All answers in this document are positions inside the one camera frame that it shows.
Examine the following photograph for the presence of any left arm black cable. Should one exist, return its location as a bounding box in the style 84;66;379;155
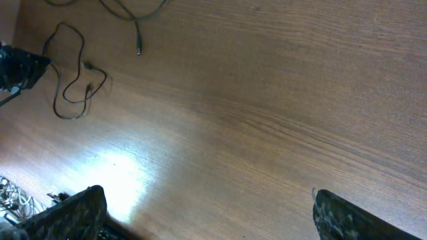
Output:
0;90;21;107

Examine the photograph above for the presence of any bundle of white wires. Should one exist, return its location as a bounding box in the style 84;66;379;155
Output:
0;175;46;221

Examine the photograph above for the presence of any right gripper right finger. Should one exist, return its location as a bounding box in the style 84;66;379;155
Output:
312;189;420;240

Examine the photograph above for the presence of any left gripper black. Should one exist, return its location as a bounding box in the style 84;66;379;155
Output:
1;45;51;91

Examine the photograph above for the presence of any thin black cable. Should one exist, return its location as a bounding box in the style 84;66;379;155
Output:
41;21;108;120

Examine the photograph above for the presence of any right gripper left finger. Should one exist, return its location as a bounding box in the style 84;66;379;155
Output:
18;185;107;240

